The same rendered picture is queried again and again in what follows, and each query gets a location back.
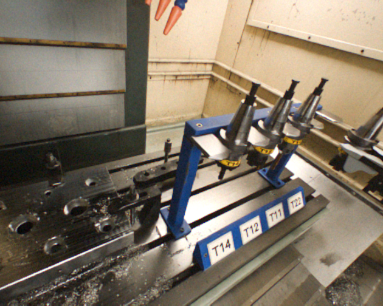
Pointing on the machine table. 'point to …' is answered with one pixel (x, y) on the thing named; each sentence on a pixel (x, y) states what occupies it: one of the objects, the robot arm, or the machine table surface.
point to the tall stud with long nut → (167, 149)
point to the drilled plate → (117, 231)
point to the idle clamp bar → (163, 172)
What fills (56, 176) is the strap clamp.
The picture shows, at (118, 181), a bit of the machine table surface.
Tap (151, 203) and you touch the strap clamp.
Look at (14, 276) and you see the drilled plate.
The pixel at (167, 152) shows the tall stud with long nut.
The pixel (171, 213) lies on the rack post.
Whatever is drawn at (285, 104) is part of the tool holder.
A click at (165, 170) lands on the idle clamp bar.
